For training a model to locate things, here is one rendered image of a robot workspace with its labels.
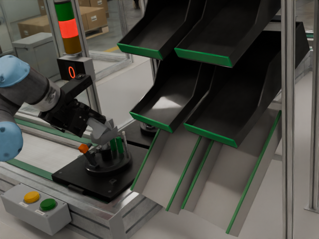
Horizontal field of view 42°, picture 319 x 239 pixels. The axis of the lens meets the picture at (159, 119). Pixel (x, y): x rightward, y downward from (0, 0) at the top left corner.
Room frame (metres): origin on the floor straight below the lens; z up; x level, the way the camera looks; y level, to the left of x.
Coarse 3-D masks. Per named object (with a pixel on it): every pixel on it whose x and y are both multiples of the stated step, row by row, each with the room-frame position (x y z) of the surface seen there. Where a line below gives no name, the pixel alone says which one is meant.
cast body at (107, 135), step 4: (104, 116) 1.07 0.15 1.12; (108, 120) 1.06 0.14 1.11; (112, 120) 1.07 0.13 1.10; (112, 124) 1.06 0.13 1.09; (112, 128) 1.06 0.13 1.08; (116, 128) 1.10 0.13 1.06; (92, 132) 1.06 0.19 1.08; (104, 132) 1.04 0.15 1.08; (108, 132) 1.05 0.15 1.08; (112, 132) 1.06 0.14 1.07; (116, 132) 1.07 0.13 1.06; (92, 136) 1.05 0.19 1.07; (104, 136) 1.04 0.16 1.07; (108, 136) 1.05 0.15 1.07; (112, 136) 1.06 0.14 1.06; (116, 136) 1.07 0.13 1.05; (92, 140) 1.05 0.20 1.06; (96, 140) 1.04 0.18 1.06; (100, 140) 1.03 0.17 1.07; (104, 140) 1.03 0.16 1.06; (108, 140) 1.04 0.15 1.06; (100, 144) 1.03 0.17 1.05
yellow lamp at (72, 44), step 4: (76, 36) 1.26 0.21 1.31; (64, 40) 1.26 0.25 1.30; (68, 40) 1.25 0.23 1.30; (72, 40) 1.25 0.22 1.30; (76, 40) 1.26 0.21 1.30; (64, 44) 1.26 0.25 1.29; (68, 44) 1.25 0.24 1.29; (72, 44) 1.25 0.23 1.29; (76, 44) 1.25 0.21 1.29; (80, 44) 1.27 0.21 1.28; (68, 48) 1.25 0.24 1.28; (72, 48) 1.25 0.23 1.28; (76, 48) 1.25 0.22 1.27; (80, 48) 1.26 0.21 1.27; (68, 52) 1.25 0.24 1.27; (72, 52) 1.25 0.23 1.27; (76, 52) 1.25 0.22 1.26
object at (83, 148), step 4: (84, 144) 1.01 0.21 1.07; (88, 144) 1.02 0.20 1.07; (92, 144) 1.02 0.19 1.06; (80, 148) 0.99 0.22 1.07; (84, 148) 0.99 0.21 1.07; (88, 148) 1.00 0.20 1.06; (84, 152) 0.99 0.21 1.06; (88, 152) 1.00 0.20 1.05; (88, 156) 1.00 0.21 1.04; (92, 156) 1.01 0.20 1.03; (88, 160) 1.01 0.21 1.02; (92, 160) 1.01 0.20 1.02; (92, 164) 1.01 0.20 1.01
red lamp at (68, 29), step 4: (68, 20) 1.25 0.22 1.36; (72, 20) 1.26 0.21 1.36; (60, 24) 1.26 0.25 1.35; (64, 24) 1.25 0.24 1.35; (68, 24) 1.25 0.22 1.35; (72, 24) 1.26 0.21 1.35; (60, 28) 1.26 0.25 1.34; (64, 28) 1.25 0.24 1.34; (68, 28) 1.25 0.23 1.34; (72, 28) 1.25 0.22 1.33; (76, 28) 1.27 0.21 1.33; (64, 32) 1.25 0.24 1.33; (68, 32) 1.25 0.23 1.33; (72, 32) 1.25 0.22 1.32; (76, 32) 1.26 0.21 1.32; (64, 36) 1.25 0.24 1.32; (68, 36) 1.25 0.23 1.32; (72, 36) 1.25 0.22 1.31
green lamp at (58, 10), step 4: (56, 4) 1.26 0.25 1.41; (60, 4) 1.25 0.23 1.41; (64, 4) 1.25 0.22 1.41; (68, 4) 1.26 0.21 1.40; (56, 8) 1.26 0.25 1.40; (60, 8) 1.25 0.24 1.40; (64, 8) 1.25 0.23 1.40; (68, 8) 1.25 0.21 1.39; (72, 8) 1.27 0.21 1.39; (56, 12) 1.26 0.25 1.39; (60, 12) 1.25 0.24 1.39; (64, 12) 1.25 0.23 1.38; (68, 12) 1.25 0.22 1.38; (72, 12) 1.26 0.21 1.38; (60, 16) 1.25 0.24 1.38; (64, 16) 1.25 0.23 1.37; (68, 16) 1.25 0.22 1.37; (72, 16) 1.26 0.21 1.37; (60, 20) 1.25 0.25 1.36; (64, 20) 1.25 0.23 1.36
